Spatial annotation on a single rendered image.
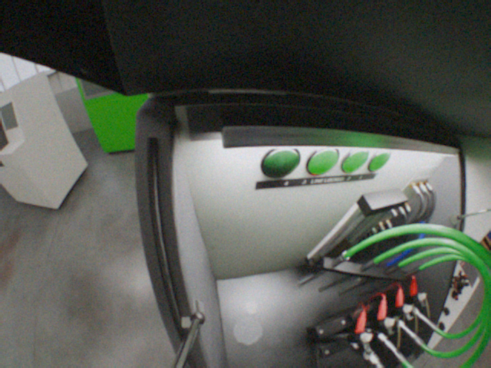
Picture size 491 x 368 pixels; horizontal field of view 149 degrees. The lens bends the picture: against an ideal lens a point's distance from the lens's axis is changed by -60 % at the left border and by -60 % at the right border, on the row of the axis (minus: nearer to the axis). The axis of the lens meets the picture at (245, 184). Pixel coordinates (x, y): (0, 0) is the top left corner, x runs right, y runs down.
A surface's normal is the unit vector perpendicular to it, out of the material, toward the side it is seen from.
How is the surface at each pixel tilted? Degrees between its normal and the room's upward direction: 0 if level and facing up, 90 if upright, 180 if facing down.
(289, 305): 0
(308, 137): 90
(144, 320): 0
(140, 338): 0
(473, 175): 90
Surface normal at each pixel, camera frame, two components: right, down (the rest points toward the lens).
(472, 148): -0.98, 0.07
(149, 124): 0.18, -0.01
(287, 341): 0.07, -0.69
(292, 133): 0.17, 0.72
